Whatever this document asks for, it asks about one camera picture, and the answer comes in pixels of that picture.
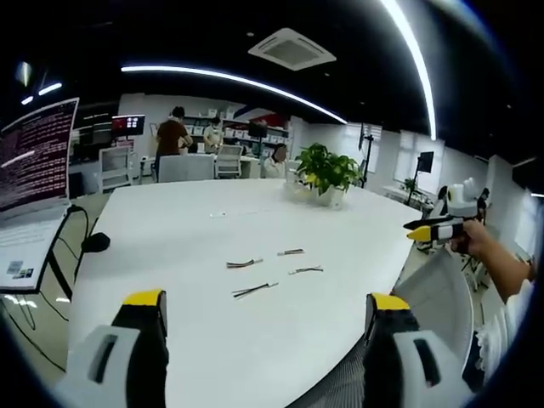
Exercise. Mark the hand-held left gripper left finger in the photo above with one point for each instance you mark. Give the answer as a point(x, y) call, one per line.
point(106, 365)

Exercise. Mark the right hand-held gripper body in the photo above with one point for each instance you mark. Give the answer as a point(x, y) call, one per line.
point(461, 200)

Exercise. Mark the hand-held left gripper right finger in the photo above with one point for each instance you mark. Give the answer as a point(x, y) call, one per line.
point(421, 370)

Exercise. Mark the person's right hand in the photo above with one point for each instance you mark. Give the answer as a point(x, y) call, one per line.
point(474, 238)

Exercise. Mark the black monitor on stand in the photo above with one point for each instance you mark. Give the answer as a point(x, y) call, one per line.
point(426, 159)

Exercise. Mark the white mesh office chair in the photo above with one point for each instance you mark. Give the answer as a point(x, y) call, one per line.
point(438, 297)

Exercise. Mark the grey mesh chair back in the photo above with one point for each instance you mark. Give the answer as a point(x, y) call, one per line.
point(331, 382)

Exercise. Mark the black tripod stand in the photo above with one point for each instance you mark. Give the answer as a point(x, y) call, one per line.
point(368, 153)

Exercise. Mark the person's white clothing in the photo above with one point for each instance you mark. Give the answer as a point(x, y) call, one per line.
point(506, 331)

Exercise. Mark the green potted plant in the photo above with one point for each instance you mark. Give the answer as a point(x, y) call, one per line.
point(325, 170)

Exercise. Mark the black computer mouse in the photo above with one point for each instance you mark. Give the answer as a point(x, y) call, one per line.
point(95, 243)

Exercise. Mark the white laptop screen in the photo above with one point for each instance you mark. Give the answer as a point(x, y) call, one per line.
point(25, 251)

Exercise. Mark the long ceiling light strip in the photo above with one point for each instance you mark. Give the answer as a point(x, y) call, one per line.
point(238, 78)
point(418, 64)

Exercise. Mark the black monitor on tripod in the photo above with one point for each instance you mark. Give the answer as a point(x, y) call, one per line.
point(257, 128)

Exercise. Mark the shelf with white boxes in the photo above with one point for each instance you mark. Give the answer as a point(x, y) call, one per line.
point(242, 129)

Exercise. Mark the computer monitor with text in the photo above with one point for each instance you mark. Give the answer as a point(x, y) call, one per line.
point(36, 157)

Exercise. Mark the ceiling air conditioner vent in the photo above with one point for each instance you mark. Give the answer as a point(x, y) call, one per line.
point(291, 49)

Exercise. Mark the red display screen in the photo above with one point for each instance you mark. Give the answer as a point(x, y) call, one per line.
point(128, 125)

